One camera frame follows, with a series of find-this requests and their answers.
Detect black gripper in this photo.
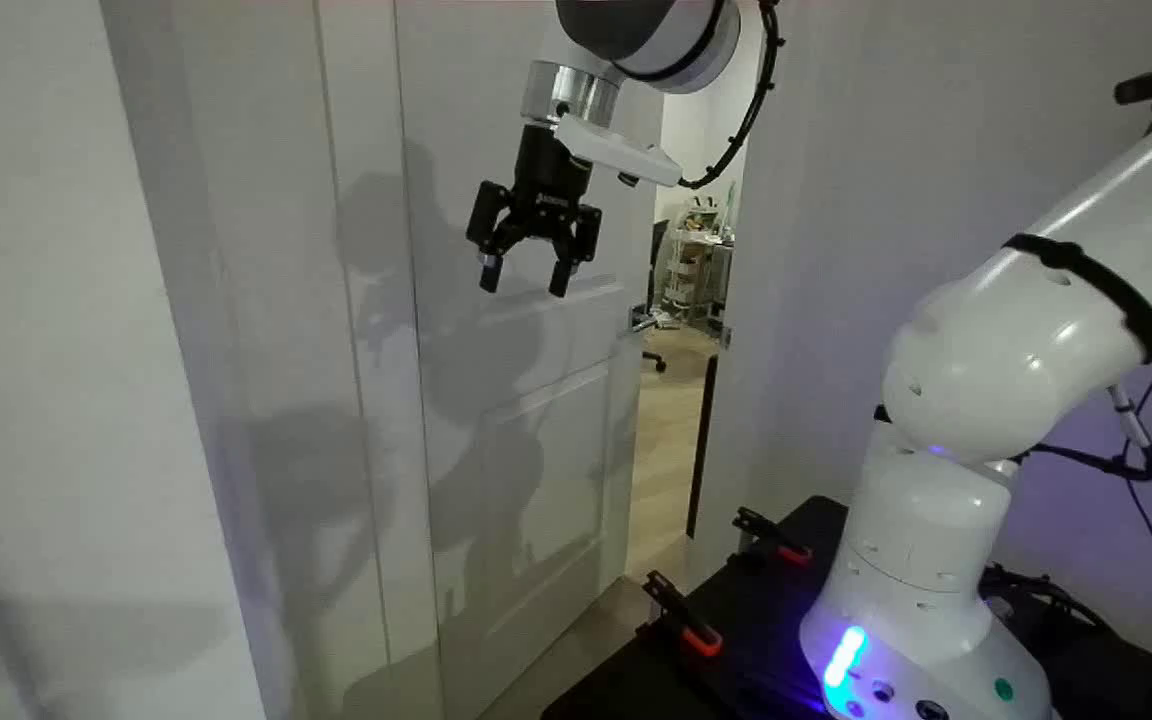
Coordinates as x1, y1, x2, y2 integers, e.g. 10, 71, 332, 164
463, 126, 601, 296

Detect white panelled door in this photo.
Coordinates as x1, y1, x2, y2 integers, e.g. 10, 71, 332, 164
96, 0, 643, 720

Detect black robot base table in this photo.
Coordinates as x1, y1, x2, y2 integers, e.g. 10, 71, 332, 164
541, 491, 1152, 720

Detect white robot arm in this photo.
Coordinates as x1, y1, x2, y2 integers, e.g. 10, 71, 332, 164
468, 0, 1152, 720

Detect large black panel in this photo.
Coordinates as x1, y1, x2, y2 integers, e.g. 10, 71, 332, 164
685, 358, 722, 540

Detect far black orange clamp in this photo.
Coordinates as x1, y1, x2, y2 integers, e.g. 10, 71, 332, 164
737, 508, 811, 569

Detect black orange clamp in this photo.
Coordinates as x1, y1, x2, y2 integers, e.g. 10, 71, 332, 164
737, 508, 811, 569
643, 572, 724, 661

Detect near black orange clamp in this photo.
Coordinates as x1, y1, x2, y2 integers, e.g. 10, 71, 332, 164
643, 572, 724, 661

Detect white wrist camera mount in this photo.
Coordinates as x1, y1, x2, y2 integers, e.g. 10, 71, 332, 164
519, 60, 685, 190

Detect white door frame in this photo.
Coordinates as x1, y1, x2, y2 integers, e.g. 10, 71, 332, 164
697, 172, 771, 551

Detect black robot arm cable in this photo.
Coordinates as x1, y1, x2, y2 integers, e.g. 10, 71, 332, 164
678, 0, 789, 192

